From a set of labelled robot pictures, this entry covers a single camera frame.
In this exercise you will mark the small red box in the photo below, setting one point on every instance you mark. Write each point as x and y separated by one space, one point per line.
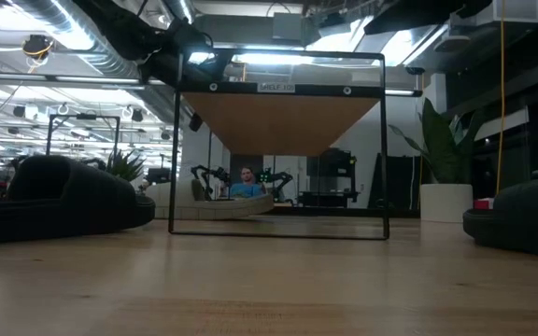
483 204

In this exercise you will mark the white rubber slide sandal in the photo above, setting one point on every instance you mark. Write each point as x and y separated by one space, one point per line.
231 207

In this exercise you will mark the spiky green plant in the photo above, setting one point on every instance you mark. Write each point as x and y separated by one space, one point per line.
124 165

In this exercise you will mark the black aluminium table frame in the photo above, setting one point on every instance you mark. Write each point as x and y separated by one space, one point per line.
334 212

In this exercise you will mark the background black robot arm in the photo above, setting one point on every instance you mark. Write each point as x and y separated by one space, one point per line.
276 182
208 177

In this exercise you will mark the black upright board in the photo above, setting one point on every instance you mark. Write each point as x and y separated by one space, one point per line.
397 177

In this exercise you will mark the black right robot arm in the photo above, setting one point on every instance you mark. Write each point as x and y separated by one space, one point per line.
414 14

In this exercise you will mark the short silver air duct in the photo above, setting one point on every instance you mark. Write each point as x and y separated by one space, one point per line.
180 9

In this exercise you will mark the black ceiling spotlight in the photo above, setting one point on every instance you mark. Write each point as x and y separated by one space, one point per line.
195 122
137 116

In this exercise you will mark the white ceiling unit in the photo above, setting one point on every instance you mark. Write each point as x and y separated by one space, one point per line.
516 9

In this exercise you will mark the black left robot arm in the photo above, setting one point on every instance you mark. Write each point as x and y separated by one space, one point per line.
110 23

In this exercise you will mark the silver spiral air duct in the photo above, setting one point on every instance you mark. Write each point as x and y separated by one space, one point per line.
77 32

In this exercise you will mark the person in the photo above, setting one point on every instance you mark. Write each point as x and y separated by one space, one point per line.
246 186

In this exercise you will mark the large-leaf plant in white pot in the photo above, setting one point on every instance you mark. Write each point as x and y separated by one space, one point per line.
442 149

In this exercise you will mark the dark security camera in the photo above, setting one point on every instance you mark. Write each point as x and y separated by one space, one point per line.
415 70

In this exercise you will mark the black equipment cart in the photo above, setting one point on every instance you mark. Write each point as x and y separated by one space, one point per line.
329 177

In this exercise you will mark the black metal shelf wooden top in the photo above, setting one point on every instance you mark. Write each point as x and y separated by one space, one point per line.
278 121

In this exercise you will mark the grey ceiling box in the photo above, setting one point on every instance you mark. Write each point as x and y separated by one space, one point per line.
287 25

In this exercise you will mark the black rubber slide sandal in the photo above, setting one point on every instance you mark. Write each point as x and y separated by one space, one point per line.
63 200
521 224

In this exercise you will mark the black metal frame stand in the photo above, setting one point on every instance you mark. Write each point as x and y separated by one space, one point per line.
49 140

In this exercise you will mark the white shelf label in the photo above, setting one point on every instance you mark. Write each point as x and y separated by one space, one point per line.
276 87

